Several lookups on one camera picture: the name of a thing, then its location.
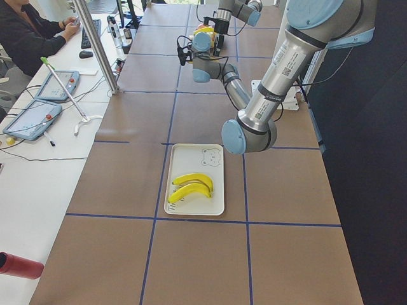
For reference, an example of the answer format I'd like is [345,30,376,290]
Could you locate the yellow banana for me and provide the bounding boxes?
[193,27,214,36]
[167,182,212,203]
[172,173,214,192]

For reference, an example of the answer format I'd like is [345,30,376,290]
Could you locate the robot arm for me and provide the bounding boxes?
[214,0,263,34]
[189,1,377,154]

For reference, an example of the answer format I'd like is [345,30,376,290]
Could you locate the brown wicker basket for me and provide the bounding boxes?
[190,28,224,53]

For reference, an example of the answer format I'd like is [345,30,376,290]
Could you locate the pale green bear tray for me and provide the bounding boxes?
[164,144,224,216]

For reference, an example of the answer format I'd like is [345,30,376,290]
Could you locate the black marker pen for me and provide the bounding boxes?
[43,132,56,147]

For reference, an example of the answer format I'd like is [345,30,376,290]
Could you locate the black computer mouse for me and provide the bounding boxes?
[79,50,93,59]

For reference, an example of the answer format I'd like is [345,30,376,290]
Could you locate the black keyboard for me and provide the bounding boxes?
[80,18,102,50]

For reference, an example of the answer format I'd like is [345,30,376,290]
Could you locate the blue teach pendant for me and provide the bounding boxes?
[35,71,80,103]
[3,98,62,140]

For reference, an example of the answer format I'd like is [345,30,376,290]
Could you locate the white metal rod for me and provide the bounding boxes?
[41,57,103,137]

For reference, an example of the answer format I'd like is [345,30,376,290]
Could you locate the seated person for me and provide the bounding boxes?
[0,0,80,77]

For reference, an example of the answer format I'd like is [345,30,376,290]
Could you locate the red bottle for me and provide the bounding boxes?
[1,252,44,280]

